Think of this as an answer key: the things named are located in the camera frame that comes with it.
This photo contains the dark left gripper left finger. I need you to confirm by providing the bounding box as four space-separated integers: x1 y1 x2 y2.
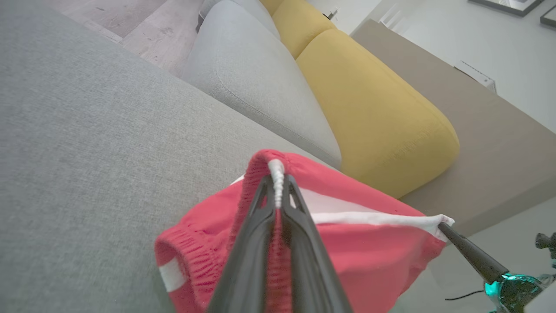
206 175 278 313

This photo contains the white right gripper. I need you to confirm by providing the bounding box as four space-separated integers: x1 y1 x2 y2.
438 222 556 313

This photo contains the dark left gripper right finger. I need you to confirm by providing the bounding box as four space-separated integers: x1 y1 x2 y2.
280 175 353 313

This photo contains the red white polo shirt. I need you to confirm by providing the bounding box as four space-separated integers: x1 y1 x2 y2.
154 149 455 313

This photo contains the taupe ledge behind sofa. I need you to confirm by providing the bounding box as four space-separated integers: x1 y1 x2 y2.
351 19 556 238

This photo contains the large yellow back cushion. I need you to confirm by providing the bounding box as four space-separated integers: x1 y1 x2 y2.
296 28 461 200

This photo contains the grey sofa seat cushion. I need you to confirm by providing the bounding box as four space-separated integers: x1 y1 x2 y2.
179 0 343 170
232 0 281 40

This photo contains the large grey sofa seat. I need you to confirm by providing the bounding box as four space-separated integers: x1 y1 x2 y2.
0 0 344 313

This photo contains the dark right gripper cable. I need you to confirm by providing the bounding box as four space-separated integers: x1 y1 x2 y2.
444 290 486 302

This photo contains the white wall socket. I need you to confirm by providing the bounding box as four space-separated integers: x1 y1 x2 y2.
454 60 497 94

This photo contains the dark picture frame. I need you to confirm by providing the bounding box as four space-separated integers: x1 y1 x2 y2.
540 4 556 28
467 0 545 18

